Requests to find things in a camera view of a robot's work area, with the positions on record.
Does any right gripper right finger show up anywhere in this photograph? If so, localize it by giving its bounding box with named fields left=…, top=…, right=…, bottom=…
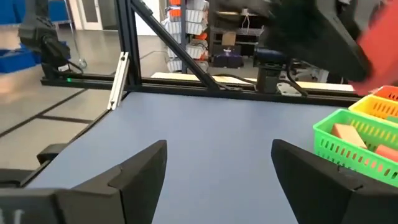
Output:
left=271, top=138, right=398, bottom=224

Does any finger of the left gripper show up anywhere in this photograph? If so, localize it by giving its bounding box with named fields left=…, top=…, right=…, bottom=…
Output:
left=264, top=0, right=373, bottom=82

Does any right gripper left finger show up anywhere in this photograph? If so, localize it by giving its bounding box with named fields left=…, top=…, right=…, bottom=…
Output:
left=0, top=139, right=168, bottom=224

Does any green plastic basket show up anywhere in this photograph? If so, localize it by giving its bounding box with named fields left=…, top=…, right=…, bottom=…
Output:
left=312, top=108, right=398, bottom=188

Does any yellow plastic basket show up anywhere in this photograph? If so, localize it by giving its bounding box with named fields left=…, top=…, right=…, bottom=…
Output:
left=348, top=94, right=398, bottom=129

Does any cardboard box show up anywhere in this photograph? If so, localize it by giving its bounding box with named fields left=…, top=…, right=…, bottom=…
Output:
left=221, top=30, right=237, bottom=47

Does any orange plastic basket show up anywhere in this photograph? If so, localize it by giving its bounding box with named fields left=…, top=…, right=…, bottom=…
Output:
left=371, top=85, right=398, bottom=102

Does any shelf with white bins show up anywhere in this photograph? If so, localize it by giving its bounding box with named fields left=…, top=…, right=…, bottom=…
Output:
left=161, top=0, right=212, bottom=73

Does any blue storage bin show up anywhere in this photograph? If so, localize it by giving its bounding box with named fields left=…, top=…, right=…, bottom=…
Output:
left=0, top=0, right=71, bottom=27
left=0, top=40, right=71, bottom=74

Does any silver aluminium bracket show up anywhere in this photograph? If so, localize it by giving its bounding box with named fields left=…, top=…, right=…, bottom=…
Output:
left=107, top=51, right=130, bottom=111

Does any black table frame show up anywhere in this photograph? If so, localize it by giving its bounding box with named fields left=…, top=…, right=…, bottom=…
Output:
left=0, top=0, right=363, bottom=189

